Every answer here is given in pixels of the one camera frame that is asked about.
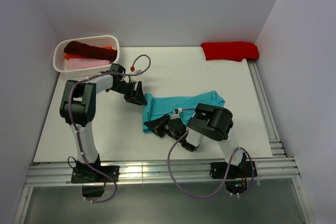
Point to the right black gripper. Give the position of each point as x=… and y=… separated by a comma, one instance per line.
x=158, y=124

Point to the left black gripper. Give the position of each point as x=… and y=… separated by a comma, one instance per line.
x=139, y=98

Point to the teal t shirt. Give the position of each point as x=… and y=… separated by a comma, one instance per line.
x=158, y=107

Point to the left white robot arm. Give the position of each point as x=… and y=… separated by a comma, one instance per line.
x=78, y=109

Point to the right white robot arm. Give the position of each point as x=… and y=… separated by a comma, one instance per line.
x=207, y=121

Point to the white plastic basket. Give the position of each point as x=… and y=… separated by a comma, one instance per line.
x=59, y=61

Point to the pink rolled shirt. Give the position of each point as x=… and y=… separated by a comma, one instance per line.
x=82, y=63

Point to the orange rolled shirt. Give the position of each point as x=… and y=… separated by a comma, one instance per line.
x=70, y=56

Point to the dark red rolled shirt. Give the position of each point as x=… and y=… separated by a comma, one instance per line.
x=92, y=52

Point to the red folded t shirt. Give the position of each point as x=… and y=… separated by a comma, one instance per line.
x=232, y=51

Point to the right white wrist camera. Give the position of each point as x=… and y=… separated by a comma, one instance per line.
x=176, y=114

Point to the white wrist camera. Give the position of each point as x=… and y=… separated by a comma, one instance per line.
x=135, y=72
x=176, y=114

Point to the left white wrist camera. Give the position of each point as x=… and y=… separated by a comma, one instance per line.
x=135, y=72

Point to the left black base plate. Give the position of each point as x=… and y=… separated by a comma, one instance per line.
x=93, y=182

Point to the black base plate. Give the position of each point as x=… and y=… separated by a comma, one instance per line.
x=237, y=177
x=93, y=182

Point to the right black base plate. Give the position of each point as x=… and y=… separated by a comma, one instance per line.
x=237, y=177

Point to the aluminium right side rail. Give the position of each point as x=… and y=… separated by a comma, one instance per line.
x=269, y=122

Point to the aluminium rail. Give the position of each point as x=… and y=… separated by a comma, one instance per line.
x=58, y=174
x=269, y=122

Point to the aluminium front rail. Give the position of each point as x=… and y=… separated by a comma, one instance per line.
x=58, y=174

